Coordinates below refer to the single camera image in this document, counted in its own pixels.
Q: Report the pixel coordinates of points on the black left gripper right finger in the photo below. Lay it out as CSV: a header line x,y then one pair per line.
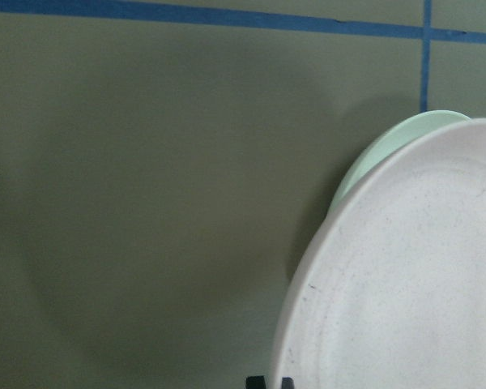
x,y
287,383

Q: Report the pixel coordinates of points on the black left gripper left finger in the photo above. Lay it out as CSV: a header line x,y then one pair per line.
x,y
255,382

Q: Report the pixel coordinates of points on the pink plate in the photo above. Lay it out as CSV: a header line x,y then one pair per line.
x,y
391,292

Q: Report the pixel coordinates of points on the cream white plate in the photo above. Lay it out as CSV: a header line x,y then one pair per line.
x,y
391,141

